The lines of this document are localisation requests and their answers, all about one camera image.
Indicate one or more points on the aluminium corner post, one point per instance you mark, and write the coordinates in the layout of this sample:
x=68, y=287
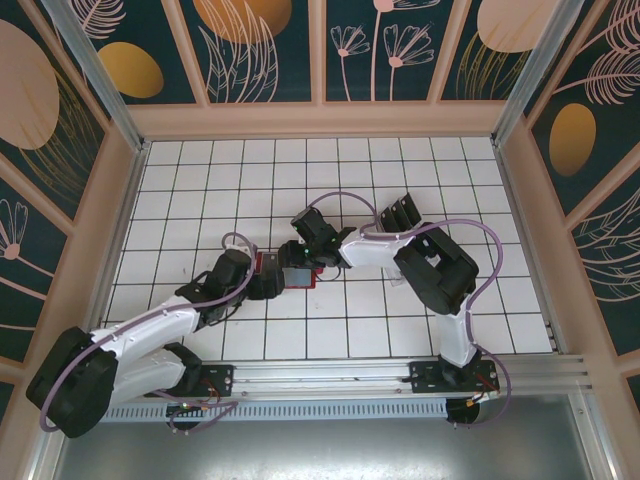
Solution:
x=100, y=75
x=533, y=75

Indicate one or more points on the aluminium frame beam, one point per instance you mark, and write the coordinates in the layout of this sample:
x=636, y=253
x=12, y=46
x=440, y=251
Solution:
x=320, y=372

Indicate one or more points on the red leather card holder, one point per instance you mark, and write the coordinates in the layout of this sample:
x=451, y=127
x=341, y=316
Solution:
x=298, y=278

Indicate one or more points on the grey metal sheet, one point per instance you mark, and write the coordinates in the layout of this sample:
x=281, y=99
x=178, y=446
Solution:
x=320, y=450

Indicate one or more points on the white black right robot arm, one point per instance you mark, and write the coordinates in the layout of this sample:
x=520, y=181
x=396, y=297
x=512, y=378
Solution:
x=375, y=252

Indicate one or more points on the black credit card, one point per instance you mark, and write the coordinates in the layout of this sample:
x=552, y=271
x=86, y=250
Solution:
x=400, y=213
x=270, y=262
x=413, y=209
x=388, y=220

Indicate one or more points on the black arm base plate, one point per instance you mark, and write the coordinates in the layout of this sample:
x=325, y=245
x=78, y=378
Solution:
x=222, y=382
x=422, y=382

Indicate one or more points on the aluminium table edge rail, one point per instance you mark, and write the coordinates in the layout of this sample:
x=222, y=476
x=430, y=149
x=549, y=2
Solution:
x=135, y=170
x=505, y=170

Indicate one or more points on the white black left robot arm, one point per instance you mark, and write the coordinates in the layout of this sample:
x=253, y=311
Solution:
x=150, y=325

